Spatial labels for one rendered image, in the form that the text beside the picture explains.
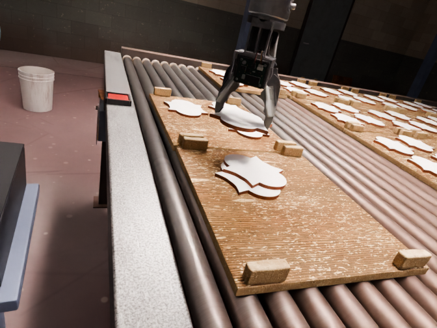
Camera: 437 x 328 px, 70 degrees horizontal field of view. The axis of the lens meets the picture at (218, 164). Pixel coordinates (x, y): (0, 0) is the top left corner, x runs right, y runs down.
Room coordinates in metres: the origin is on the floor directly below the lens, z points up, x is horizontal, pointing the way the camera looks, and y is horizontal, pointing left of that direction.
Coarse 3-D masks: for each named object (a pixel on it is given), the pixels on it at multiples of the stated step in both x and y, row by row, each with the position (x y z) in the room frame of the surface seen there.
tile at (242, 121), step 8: (224, 112) 0.67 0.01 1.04; (232, 112) 0.69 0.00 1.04; (240, 112) 0.71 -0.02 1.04; (224, 120) 0.60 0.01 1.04; (232, 120) 0.61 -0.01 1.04; (240, 120) 0.63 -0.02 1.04; (248, 120) 0.65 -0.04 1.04; (256, 120) 0.67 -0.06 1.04; (232, 128) 0.58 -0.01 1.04; (240, 128) 0.58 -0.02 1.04; (248, 128) 0.59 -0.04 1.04; (256, 128) 0.61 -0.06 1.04; (264, 128) 0.62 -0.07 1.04
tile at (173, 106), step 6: (168, 102) 0.95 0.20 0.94; (174, 102) 0.97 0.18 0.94; (180, 102) 0.98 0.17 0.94; (186, 102) 1.00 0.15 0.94; (174, 108) 0.91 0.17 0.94; (180, 108) 0.92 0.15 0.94; (186, 108) 0.94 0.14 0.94; (192, 108) 0.95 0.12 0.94; (198, 108) 0.97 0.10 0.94; (180, 114) 0.88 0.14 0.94; (186, 114) 0.88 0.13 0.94; (192, 114) 0.90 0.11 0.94; (198, 114) 0.91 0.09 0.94; (204, 114) 0.94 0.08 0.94
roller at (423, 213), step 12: (276, 108) 1.35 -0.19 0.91; (312, 132) 1.10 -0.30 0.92; (324, 144) 1.02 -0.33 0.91; (348, 156) 0.93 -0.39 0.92; (360, 168) 0.87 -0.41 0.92; (372, 180) 0.81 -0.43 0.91; (384, 180) 0.80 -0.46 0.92; (396, 192) 0.75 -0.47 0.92; (408, 204) 0.70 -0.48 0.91; (432, 216) 0.65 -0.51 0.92
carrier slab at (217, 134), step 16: (160, 96) 1.02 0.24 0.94; (160, 112) 0.87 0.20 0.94; (208, 112) 0.98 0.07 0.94; (176, 128) 0.77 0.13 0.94; (192, 128) 0.80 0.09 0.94; (208, 128) 0.83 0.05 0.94; (224, 128) 0.86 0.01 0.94; (176, 144) 0.67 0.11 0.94; (208, 144) 0.71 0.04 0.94; (224, 144) 0.74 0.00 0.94; (240, 144) 0.77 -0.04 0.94; (256, 144) 0.79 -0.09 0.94; (272, 144) 0.82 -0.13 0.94
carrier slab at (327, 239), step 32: (192, 160) 0.61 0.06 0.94; (288, 160) 0.74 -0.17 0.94; (192, 192) 0.50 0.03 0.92; (224, 192) 0.51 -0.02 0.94; (288, 192) 0.57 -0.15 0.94; (320, 192) 0.60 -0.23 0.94; (224, 224) 0.41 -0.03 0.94; (256, 224) 0.43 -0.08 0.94; (288, 224) 0.45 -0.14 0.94; (320, 224) 0.48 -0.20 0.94; (352, 224) 0.51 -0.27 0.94; (224, 256) 0.34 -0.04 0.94; (256, 256) 0.35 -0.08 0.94; (288, 256) 0.37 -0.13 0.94; (320, 256) 0.39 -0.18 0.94; (352, 256) 0.41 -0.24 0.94; (384, 256) 0.43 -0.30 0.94; (256, 288) 0.30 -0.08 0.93; (288, 288) 0.32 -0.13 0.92
